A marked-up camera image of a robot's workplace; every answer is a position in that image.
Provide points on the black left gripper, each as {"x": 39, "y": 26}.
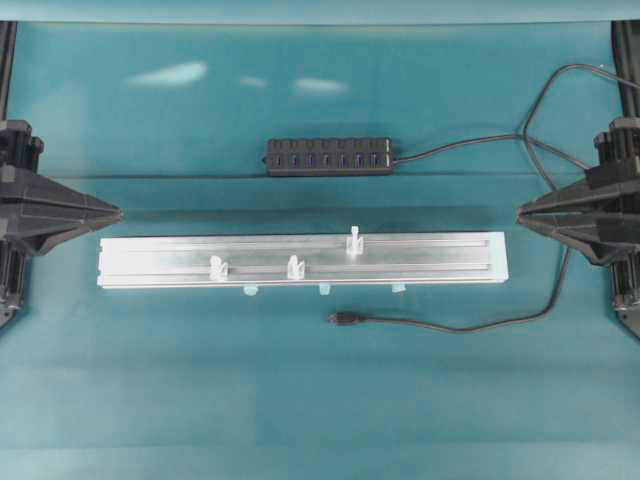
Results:
{"x": 20, "y": 151}

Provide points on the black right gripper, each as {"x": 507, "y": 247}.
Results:
{"x": 617, "y": 242}

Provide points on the black USB hub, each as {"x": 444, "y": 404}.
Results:
{"x": 326, "y": 157}

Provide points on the aluminium slotted rail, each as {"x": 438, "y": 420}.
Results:
{"x": 396, "y": 260}

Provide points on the white ring clip left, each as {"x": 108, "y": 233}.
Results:
{"x": 218, "y": 269}

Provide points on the white ring clip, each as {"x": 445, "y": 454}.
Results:
{"x": 355, "y": 242}
{"x": 218, "y": 269}
{"x": 295, "y": 268}

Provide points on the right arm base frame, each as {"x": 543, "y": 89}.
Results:
{"x": 625, "y": 48}

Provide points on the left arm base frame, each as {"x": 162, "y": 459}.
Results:
{"x": 8, "y": 34}

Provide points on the white ring clip right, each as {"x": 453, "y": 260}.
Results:
{"x": 355, "y": 242}

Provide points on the white ring clip middle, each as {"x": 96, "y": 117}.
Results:
{"x": 295, "y": 268}

